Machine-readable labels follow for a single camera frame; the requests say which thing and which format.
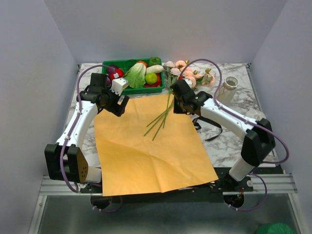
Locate pink flower stem two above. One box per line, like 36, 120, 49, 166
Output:
143, 68, 197, 140

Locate pink flower stem three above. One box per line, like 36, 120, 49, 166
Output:
147, 60, 187, 128

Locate white radish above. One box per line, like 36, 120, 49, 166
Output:
146, 65, 164, 74

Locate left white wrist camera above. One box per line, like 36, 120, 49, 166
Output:
110, 78, 129, 96

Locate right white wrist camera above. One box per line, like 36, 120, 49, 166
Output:
182, 78, 192, 89

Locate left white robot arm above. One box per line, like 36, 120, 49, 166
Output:
44, 73, 129, 193

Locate pink flower stem four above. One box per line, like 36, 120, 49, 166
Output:
161, 61, 180, 128

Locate black base frame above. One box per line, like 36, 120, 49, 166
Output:
80, 168, 254, 204

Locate orange fruit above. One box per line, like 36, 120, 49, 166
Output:
136, 60, 148, 68

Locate orange wrapping paper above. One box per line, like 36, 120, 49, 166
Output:
94, 95, 218, 196

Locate green lime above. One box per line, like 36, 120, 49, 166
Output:
145, 73, 158, 86

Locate purple onion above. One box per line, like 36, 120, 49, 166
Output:
106, 65, 118, 75

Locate green cabbage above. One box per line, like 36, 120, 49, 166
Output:
124, 63, 146, 89

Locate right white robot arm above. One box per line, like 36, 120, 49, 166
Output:
170, 79, 276, 191

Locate white ribbed vase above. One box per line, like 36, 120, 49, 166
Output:
216, 77, 239, 106

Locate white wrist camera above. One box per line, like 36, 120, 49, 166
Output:
182, 78, 192, 89
110, 78, 129, 96

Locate green plastic basket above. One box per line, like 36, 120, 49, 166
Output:
102, 58, 166, 95

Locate green object bottom corner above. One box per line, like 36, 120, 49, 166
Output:
254, 223, 296, 234

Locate red tomato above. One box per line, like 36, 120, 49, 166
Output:
110, 69, 124, 80

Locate black printed ribbon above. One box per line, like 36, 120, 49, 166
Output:
192, 116, 223, 141

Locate green bell pepper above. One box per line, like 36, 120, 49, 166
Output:
148, 57, 162, 67

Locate red chili pepper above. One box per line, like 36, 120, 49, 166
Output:
144, 73, 161, 88

